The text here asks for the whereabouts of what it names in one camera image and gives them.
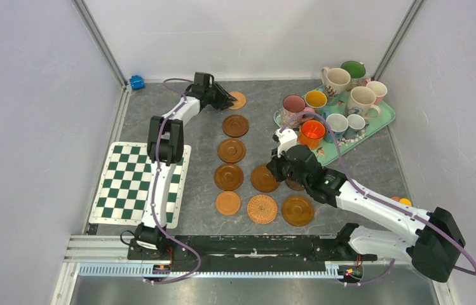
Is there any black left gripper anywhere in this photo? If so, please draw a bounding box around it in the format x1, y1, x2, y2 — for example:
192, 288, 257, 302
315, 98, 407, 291
205, 83, 237, 112

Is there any light cork coaster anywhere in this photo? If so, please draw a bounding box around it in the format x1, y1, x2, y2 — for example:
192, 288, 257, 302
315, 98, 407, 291
229, 91, 247, 110

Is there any dark walnut wooden coaster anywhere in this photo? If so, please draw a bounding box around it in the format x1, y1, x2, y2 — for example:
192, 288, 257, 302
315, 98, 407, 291
285, 179, 304, 191

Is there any brown wooden saucer coaster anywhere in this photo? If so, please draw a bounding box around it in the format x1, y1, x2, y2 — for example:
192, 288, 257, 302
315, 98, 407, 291
214, 163, 244, 191
217, 139, 247, 163
222, 114, 249, 138
250, 165, 280, 193

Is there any orange mug black handle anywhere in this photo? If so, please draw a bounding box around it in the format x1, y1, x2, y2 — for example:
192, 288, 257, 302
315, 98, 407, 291
298, 119, 326, 149

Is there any brown ridged wooden coaster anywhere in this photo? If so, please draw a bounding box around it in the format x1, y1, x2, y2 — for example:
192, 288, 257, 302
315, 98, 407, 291
282, 195, 315, 227

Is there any blue patterned mug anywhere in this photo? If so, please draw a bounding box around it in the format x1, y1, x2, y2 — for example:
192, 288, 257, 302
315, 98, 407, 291
322, 111, 348, 140

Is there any woven rattan coaster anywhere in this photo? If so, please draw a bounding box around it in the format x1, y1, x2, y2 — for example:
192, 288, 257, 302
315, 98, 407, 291
247, 194, 278, 224

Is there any pink patterned mug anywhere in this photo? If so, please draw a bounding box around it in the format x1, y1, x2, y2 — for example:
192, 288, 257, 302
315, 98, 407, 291
280, 95, 315, 128

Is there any yellow inside mug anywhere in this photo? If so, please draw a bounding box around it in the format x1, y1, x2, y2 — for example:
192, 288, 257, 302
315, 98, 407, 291
304, 90, 327, 114

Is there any light orange wooden coaster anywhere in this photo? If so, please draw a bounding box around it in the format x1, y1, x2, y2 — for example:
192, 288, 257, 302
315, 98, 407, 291
215, 191, 241, 216

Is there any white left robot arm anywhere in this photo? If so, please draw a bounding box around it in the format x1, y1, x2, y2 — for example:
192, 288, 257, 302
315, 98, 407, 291
134, 72, 236, 259

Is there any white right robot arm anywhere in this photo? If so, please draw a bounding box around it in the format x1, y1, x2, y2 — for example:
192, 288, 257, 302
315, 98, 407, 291
267, 145, 466, 283

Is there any mint green floral tray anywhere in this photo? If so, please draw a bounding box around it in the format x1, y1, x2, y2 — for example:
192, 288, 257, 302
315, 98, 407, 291
273, 85, 397, 167

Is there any small white blue mug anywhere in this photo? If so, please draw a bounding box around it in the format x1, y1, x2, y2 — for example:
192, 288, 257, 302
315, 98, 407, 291
343, 114, 368, 139

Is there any large cream mug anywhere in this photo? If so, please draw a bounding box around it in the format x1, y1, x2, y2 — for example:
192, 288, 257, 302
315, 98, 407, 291
344, 86, 381, 120

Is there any blue toy block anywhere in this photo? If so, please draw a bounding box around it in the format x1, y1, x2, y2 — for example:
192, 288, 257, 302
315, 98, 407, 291
129, 75, 145, 90

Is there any white floral mug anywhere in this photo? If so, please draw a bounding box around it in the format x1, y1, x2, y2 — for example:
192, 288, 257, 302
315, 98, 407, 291
321, 67, 351, 100

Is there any pink white mug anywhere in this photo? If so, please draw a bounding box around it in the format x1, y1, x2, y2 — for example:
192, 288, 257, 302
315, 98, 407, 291
363, 79, 388, 105

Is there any green inside mug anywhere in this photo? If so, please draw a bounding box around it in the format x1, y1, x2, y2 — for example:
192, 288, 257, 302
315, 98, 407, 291
340, 60, 366, 91

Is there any orange yellow small container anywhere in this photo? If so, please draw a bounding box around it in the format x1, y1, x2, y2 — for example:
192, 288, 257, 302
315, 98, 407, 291
391, 196, 412, 207

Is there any green white chessboard mat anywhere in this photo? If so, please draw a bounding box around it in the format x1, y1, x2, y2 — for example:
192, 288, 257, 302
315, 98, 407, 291
88, 142, 191, 229

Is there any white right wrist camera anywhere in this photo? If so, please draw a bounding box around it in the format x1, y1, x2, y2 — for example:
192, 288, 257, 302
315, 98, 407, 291
273, 128, 297, 157

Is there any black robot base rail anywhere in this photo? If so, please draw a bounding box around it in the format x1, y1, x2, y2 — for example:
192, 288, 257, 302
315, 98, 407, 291
127, 235, 377, 273

